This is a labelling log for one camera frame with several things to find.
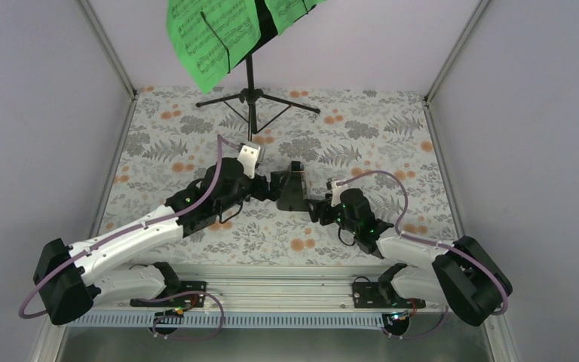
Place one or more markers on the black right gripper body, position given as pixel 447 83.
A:
pixel 326 219

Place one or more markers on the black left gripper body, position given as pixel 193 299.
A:
pixel 259 192

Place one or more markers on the black metronome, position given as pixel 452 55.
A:
pixel 291 184

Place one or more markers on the black music stand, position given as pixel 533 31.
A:
pixel 251 94

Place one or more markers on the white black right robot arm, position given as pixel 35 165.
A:
pixel 459 275

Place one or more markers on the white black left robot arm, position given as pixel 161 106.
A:
pixel 186 212

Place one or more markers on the floral patterned mat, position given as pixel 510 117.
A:
pixel 378 140

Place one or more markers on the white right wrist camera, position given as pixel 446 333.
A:
pixel 335 188

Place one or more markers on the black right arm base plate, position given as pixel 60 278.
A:
pixel 372 295

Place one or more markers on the aluminium rail frame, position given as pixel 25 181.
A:
pixel 269 295

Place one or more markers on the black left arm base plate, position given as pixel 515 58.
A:
pixel 187 295

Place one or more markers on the grey slotted cable duct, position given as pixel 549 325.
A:
pixel 266 320

